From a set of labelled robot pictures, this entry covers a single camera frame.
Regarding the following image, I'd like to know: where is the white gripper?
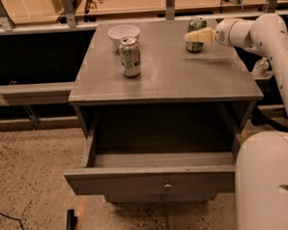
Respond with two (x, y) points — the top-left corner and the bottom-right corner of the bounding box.
(185, 18), (253, 47)

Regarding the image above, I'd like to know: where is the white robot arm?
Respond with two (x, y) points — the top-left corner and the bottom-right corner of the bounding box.
(185, 14), (288, 230)

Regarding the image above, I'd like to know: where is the white and green soda can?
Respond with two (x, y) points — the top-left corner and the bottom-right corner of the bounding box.
(118, 37), (141, 77)

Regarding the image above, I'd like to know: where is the open grey top drawer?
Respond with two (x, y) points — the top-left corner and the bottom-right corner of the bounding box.
(64, 101), (248, 203)

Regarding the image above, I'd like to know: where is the clear plastic bottle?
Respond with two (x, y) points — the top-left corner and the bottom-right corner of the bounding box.
(251, 57), (270, 78)

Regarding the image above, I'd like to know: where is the white bowl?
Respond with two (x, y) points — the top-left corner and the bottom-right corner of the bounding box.
(107, 25), (140, 47)

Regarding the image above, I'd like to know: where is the black office chair base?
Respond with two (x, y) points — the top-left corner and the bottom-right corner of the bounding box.
(250, 107), (288, 132)

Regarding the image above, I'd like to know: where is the grey wooden cabinet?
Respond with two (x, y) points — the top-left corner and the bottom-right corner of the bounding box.
(64, 15), (270, 209)

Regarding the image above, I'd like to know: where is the black bar on floor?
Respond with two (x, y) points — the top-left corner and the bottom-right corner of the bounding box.
(66, 209), (78, 230)

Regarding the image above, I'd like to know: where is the black floor cable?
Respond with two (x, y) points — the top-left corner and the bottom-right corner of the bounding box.
(0, 206), (38, 230)

